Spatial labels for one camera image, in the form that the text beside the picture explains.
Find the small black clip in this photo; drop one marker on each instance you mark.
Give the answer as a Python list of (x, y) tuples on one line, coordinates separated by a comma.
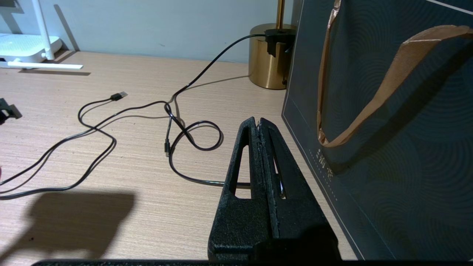
[(9, 111)]

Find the brass desk lamp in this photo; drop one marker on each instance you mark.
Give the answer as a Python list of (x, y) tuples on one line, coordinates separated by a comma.
[(266, 70)]

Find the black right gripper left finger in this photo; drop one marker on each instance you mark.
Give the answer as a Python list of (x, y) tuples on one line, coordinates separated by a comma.
[(236, 229)]

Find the white router with antennas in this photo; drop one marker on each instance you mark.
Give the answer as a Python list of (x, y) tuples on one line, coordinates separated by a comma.
[(26, 46)]

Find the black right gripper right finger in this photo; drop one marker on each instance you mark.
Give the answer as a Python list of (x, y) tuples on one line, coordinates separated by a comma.
[(303, 229)]

